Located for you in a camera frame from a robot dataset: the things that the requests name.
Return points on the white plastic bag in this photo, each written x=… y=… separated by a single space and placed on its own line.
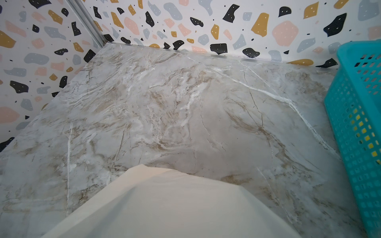
x=147 y=202

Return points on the teal plastic basket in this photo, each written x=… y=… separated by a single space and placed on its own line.
x=353 y=106

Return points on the yellow banana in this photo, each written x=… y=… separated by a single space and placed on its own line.
x=367 y=143

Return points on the left aluminium corner post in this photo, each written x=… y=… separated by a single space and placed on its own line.
x=87 y=21

